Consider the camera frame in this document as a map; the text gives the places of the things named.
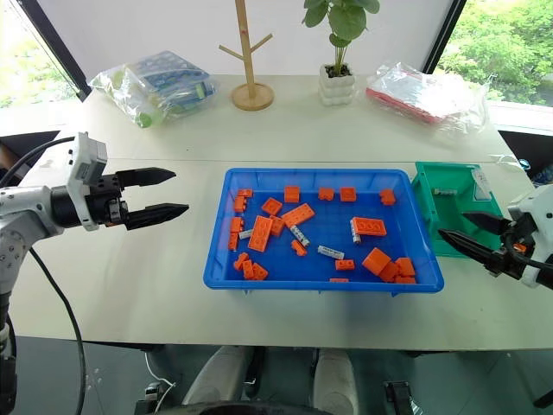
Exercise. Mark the green leafy plant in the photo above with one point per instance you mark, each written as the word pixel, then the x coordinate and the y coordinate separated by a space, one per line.
pixel 341 21

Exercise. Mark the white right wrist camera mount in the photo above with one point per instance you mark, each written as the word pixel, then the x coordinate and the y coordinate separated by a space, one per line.
pixel 533 203

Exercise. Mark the clear bag with red sheets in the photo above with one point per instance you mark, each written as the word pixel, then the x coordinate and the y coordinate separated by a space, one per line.
pixel 423 95

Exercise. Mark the white ceramic plant pot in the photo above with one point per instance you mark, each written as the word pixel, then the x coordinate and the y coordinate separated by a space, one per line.
pixel 337 88

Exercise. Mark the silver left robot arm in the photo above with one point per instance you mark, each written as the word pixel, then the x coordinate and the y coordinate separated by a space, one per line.
pixel 26 203

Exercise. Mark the large smooth orange block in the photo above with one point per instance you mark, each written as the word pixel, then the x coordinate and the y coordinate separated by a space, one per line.
pixel 376 260

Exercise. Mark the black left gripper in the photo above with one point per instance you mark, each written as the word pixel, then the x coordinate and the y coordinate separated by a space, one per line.
pixel 108 203

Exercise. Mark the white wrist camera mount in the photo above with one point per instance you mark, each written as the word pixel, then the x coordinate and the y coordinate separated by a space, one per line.
pixel 84 160
pixel 533 203

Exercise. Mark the blue plastic tray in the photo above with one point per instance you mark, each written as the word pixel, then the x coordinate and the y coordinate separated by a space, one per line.
pixel 337 233

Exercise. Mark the small orange block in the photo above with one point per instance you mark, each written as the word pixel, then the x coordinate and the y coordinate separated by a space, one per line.
pixel 239 204
pixel 388 197
pixel 276 225
pixel 326 194
pixel 233 242
pixel 236 225
pixel 298 247
pixel 240 261
pixel 344 265

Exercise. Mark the white label card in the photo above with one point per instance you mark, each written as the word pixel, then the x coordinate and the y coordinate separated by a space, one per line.
pixel 483 183

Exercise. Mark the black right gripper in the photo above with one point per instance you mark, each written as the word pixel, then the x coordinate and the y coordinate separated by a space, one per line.
pixel 516 244

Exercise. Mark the wooden branch stand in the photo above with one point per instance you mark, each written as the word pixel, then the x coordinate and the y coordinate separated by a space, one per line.
pixel 250 91

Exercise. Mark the blue patterned object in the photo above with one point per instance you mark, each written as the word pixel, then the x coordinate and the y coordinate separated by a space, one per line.
pixel 538 173

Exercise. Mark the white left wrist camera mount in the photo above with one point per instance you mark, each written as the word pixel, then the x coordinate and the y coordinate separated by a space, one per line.
pixel 84 160

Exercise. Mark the square orange block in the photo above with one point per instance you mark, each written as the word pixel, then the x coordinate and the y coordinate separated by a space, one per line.
pixel 292 194
pixel 347 194

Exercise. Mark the green plastic tray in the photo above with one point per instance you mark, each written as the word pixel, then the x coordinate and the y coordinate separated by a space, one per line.
pixel 445 216

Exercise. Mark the clear bag with blue packs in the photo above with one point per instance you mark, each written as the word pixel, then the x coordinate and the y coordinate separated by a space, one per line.
pixel 168 86

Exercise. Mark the black window frame bar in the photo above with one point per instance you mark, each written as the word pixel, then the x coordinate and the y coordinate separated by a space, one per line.
pixel 445 34
pixel 56 47

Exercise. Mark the white robot leg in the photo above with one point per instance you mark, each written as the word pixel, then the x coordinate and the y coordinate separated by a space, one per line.
pixel 216 380
pixel 334 380

